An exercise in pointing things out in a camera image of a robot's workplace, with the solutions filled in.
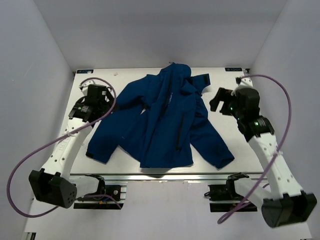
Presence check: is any blue and black jacket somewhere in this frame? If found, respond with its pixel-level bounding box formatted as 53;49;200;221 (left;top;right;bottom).
86;63;234;169

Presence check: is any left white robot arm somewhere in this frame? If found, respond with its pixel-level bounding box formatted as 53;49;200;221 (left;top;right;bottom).
28;81;114;209

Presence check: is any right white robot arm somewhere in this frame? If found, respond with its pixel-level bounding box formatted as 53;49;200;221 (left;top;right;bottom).
209;87;317;228

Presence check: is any right blue corner label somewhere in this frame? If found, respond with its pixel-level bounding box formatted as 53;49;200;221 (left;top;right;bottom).
224;67;243;72

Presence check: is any blue corner label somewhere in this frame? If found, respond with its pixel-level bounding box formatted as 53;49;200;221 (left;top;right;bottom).
224;67;243;72
76;69;94;74

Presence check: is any left blue corner label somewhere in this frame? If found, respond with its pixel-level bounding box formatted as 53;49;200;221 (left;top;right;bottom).
76;69;94;74

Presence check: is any white front panel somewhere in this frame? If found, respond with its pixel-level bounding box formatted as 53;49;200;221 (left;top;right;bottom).
25;181;311;240

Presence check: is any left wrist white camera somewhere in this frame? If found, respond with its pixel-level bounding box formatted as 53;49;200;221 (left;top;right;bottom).
79;83;89;96

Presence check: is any wrist white camera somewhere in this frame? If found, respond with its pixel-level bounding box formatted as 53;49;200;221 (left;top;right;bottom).
79;83;89;96
234;76;253;92

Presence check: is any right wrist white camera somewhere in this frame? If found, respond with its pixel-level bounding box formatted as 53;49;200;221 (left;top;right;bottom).
234;76;253;92

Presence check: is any aluminium front rail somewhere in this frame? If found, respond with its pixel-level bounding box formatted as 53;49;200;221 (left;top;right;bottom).
47;171;285;182

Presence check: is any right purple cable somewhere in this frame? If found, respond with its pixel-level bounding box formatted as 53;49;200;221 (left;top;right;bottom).
216;73;293;224

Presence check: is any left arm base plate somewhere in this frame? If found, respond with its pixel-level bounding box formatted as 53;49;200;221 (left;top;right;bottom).
72;174;127;210

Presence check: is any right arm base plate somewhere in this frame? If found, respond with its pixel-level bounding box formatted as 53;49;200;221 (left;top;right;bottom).
203;179;243;214

